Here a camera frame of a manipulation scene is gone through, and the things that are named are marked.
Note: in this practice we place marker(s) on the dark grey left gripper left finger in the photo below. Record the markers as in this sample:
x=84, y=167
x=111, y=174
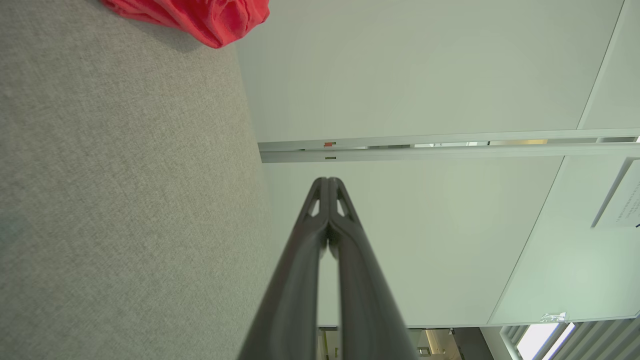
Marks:
x=295, y=280

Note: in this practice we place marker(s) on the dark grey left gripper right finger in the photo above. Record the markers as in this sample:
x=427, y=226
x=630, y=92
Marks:
x=365, y=290

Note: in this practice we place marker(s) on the red shirt white striped cuffs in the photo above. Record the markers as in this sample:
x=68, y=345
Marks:
x=210, y=17

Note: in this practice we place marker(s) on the grey window blinds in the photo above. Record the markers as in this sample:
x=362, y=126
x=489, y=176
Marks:
x=590, y=342

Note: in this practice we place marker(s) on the grey metal partition post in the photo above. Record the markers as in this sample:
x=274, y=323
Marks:
x=450, y=151

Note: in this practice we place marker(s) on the white paper wall sign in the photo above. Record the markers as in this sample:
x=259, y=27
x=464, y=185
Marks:
x=625, y=200

